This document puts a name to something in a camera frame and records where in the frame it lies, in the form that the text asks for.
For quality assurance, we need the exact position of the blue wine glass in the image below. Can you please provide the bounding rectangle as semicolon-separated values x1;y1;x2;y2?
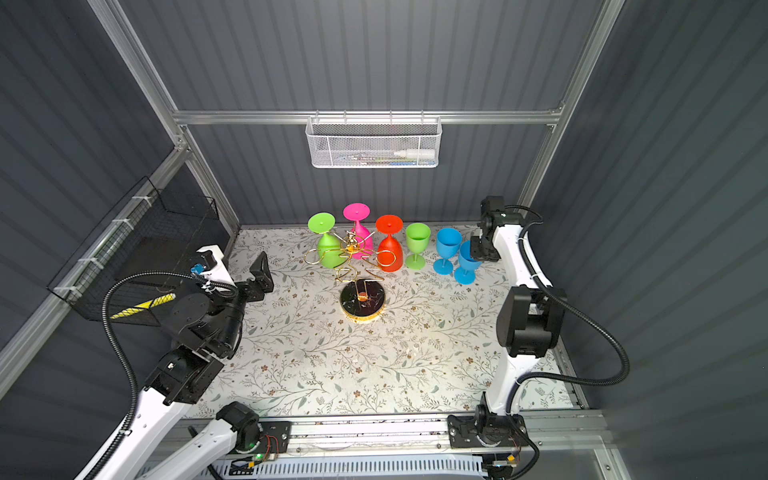
454;240;482;285
433;228;462;275

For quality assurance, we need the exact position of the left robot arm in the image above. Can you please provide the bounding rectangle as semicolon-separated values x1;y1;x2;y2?
78;246;274;479

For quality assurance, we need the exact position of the gold wine glass rack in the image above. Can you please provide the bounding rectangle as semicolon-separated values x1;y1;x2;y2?
303;230;386;324

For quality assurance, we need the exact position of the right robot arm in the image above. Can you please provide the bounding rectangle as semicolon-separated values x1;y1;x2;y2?
447;196;564;449

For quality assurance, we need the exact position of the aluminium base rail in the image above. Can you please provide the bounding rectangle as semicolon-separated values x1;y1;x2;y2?
194;410;612;479

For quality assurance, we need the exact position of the floral table mat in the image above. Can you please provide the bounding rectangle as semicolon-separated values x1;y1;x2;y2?
190;228;510;418

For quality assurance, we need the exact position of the right black cable conduit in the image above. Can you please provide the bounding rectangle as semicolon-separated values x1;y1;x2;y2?
503;205;631;415

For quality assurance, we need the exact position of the blue wine glass front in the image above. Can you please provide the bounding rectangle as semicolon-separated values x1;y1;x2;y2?
433;228;462;275

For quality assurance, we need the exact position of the black wire basket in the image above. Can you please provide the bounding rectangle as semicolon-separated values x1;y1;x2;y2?
47;177;229;326

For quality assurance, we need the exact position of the red wine glass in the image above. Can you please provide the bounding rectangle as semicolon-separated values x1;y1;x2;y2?
376;214;404;273

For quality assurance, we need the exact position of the light green wine glass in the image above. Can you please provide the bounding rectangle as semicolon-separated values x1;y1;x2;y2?
405;223;431;271

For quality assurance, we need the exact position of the black cable conduit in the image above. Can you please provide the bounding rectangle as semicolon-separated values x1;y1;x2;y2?
503;205;631;415
83;271;238;480

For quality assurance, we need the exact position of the left black cable conduit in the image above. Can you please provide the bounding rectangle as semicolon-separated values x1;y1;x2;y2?
83;271;238;480

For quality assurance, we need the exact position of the white wire mesh basket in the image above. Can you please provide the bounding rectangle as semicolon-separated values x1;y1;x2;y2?
305;112;443;169

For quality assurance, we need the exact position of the pink wine glass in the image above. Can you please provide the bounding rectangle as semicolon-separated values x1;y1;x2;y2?
343;203;373;259

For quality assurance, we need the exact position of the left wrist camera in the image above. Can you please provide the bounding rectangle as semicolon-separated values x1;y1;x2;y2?
190;245;236;297

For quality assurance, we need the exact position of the white marker in basket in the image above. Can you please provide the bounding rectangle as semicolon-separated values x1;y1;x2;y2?
393;149;437;161

